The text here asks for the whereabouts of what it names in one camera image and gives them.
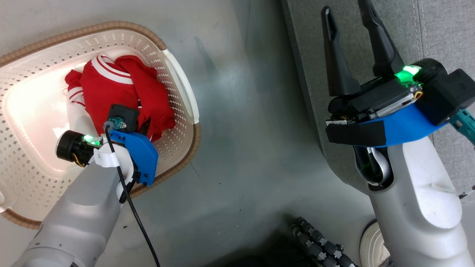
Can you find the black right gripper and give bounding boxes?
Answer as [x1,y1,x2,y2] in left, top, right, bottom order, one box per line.
[321,0,449,146]

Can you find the teal left camera connector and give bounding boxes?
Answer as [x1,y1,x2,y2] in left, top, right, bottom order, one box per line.
[103,116,125,131]

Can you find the teal camera connector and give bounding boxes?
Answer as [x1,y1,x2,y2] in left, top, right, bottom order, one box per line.
[449,109,475,146]
[103,116,125,131]

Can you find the white perforated laundry basket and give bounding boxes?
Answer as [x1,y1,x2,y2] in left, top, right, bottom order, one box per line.
[0,21,202,230]

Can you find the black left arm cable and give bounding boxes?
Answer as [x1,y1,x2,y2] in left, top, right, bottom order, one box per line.
[105,125,161,267]

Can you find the red and white garment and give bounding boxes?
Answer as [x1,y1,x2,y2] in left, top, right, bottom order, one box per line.
[64,54,176,143]

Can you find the black corrugated cable conduit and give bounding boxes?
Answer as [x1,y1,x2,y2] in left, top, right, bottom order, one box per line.
[291,217,358,267]

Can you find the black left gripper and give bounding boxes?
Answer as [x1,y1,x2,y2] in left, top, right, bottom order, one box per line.
[55,130,135,196]

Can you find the grey fabric sofa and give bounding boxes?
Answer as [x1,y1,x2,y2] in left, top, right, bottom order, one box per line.
[281,0,475,205]

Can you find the teal right camera connector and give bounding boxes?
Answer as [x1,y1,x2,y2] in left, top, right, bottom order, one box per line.
[449,109,475,146]

